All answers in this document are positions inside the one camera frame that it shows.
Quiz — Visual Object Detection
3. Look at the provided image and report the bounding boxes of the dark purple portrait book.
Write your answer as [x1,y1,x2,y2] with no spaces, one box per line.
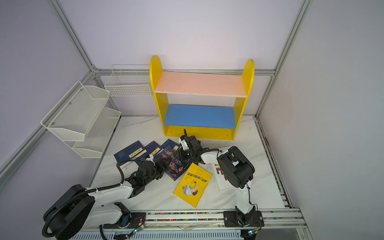
[154,146,190,181]

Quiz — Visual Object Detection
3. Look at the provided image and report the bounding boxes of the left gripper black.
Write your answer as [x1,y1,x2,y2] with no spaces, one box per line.
[144,157,171,186]

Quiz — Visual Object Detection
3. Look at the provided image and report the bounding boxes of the navy book yellow label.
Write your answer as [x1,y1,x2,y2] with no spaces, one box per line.
[141,141,163,160]
[114,141,147,169]
[161,139,181,151]

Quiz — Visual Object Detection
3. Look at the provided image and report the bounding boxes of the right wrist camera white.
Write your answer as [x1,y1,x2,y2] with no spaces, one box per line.
[179,137,190,151]

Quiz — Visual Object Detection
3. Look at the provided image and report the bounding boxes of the white portfolio book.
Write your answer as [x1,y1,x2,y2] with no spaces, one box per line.
[209,148,235,192]

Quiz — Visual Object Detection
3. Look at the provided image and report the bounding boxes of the navy book leftmost yellow label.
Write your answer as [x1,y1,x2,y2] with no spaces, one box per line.
[114,141,147,169]

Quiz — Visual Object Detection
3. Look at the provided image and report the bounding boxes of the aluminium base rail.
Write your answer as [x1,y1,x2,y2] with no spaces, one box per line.
[71,209,313,240]

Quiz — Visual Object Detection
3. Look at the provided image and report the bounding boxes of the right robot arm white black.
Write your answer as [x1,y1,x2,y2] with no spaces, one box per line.
[178,133,265,229]

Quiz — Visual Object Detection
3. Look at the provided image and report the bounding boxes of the yellow cartoon cover book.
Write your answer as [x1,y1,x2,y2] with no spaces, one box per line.
[174,164,212,208]

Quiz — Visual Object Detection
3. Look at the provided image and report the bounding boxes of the navy book right yellow label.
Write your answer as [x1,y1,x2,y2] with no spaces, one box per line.
[161,139,181,151]

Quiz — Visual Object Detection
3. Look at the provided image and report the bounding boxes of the white wire basket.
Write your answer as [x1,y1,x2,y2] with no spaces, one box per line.
[104,70,153,97]

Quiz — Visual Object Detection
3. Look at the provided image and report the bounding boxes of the navy book middle yellow label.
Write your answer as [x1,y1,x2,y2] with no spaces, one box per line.
[141,141,163,160]

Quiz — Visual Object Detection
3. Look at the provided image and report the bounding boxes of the yellow bookshelf pink blue shelves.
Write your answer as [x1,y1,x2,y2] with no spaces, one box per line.
[149,56,255,141]

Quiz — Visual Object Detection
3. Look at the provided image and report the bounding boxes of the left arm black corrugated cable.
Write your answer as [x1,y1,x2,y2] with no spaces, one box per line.
[41,161,142,238]

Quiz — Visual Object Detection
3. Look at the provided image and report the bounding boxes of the white mesh two-tier rack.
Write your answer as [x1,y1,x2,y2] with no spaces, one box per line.
[41,82,121,159]

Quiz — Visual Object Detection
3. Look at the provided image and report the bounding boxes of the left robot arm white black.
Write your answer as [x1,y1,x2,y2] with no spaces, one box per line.
[42,160,169,240]

